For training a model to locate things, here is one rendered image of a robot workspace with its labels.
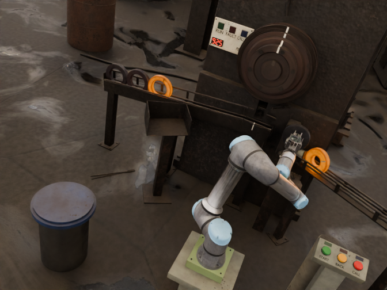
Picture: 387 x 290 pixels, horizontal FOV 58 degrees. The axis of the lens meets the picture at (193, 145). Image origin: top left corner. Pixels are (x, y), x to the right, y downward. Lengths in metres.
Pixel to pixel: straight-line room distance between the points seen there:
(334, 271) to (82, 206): 1.28
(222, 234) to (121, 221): 0.92
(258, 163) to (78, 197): 0.97
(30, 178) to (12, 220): 0.38
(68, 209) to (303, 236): 1.66
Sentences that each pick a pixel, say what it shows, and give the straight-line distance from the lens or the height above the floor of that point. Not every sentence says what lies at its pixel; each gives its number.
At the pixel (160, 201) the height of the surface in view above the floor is 0.01.
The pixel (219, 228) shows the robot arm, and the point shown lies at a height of 0.58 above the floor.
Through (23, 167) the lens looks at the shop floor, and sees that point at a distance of 2.84.
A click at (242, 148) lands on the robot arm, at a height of 0.96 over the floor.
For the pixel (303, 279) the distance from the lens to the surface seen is 2.17.
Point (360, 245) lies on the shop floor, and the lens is 2.98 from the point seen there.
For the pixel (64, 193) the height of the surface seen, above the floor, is 0.43.
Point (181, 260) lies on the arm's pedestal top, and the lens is 1.91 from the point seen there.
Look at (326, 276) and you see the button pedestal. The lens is 1.91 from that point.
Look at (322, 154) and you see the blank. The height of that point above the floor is 0.77.
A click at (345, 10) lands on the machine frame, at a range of 2.23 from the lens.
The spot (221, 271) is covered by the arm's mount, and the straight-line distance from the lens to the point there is 1.87.
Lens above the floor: 1.81
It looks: 34 degrees down
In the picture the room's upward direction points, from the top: 14 degrees clockwise
